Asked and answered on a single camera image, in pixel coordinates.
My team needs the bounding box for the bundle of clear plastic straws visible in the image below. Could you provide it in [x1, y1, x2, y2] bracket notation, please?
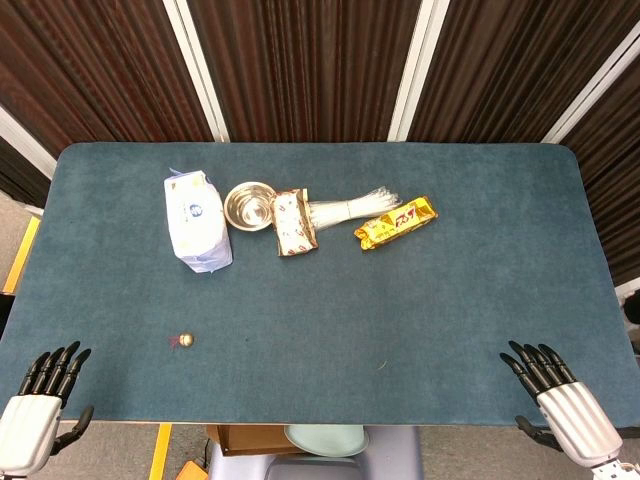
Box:
[307, 186, 404, 232]

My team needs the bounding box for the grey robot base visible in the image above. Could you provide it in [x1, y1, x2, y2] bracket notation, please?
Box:
[207, 424, 424, 480]

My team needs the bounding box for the brown cardboard box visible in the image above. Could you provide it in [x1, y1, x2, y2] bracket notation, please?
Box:
[207, 424, 306, 457]

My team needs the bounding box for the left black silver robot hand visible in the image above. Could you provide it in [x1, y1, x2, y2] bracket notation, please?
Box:
[0, 341, 95, 475]

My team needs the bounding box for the stainless steel bowl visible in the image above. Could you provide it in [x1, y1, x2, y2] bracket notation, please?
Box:
[223, 181, 277, 233]

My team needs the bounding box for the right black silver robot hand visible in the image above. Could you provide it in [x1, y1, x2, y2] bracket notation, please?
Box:
[499, 340, 624, 469]

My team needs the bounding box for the pale green plate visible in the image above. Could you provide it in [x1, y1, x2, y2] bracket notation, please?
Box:
[283, 424, 370, 458]

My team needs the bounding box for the blue table cloth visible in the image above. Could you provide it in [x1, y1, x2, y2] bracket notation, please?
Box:
[0, 142, 640, 429]

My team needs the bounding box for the yellow biscuit package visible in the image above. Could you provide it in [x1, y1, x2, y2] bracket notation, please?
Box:
[353, 195, 439, 254]

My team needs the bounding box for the white tissue pack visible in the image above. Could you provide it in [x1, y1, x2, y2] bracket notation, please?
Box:
[163, 168, 234, 275]

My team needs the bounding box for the brown pleated partition panel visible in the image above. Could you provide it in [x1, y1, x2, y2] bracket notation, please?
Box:
[544, 34, 640, 289]
[177, 0, 436, 144]
[389, 0, 640, 144]
[0, 0, 229, 156]

